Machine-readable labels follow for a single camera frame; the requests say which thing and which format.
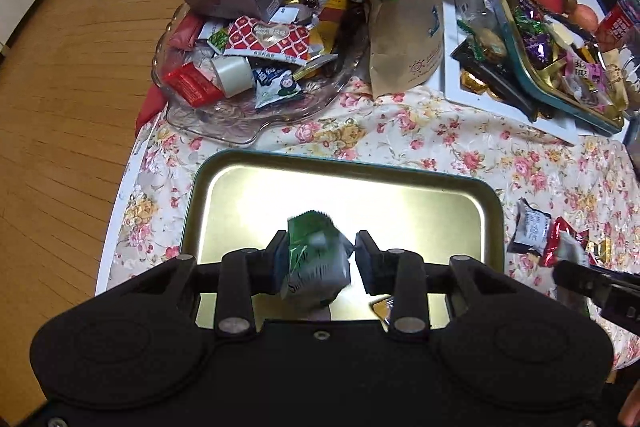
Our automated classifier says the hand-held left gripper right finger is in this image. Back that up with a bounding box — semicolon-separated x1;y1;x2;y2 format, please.
355;229;519;340

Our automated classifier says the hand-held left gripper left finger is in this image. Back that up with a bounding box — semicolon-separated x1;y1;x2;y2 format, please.
131;229;292;339

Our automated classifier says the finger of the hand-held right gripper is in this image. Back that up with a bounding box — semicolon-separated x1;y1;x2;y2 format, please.
551;259;617;299

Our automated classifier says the white strip snack packet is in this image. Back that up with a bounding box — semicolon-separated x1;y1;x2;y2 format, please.
555;232;591;265

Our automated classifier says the green snack packet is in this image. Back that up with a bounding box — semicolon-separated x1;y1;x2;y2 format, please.
280;209;356;308

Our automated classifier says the black gold patterned packet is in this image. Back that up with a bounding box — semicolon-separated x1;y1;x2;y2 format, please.
586;239;614;264

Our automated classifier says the dark red snack packet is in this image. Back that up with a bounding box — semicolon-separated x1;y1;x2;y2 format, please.
542;217;591;268

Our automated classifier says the orange gold snack packet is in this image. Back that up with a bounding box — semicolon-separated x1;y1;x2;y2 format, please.
369;298;396;328

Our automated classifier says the gold metal tin tray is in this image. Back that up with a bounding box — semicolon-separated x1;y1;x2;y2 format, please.
181;148;506;330

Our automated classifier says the grey black snack packet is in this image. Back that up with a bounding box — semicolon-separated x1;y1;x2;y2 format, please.
507;199;553;255

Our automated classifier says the floral tablecloth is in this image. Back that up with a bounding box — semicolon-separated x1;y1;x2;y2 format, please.
95;74;640;368

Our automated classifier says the clear glass plate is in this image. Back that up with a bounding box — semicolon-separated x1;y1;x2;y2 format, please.
150;2;371;148

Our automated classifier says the blue white snack packet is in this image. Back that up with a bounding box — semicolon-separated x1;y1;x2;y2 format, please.
252;67;303;112

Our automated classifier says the grey tape roll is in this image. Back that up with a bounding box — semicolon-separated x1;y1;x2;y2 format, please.
210;55;256;98

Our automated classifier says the small red snack packet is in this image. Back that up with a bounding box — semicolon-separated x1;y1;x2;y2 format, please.
162;62;223;108

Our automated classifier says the beige snack packet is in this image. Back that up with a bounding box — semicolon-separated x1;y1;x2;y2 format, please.
602;49;631;112

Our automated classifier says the white rectangular tray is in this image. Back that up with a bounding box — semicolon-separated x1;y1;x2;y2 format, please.
440;0;581;145

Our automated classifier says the pink snack packet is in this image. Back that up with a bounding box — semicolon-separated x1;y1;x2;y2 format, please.
570;59;608;82

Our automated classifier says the black chocolate box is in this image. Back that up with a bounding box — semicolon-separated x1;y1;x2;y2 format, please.
450;39;541;120

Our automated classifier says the teal rimmed tin tray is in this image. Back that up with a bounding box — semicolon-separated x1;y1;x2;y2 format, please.
495;0;626;136

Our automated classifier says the red patterned snack packet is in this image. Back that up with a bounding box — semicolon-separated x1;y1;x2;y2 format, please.
222;16;313;65

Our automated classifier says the pile of wrapped candies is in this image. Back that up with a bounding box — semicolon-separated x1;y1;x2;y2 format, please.
512;0;608;108

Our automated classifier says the maroon snack packet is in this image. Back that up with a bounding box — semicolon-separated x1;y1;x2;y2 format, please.
167;14;206;52

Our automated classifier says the red jar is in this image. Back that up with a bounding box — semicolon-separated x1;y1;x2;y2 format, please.
595;0;640;52

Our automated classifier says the clear glass jar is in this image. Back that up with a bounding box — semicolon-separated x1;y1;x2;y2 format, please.
455;0;506;58

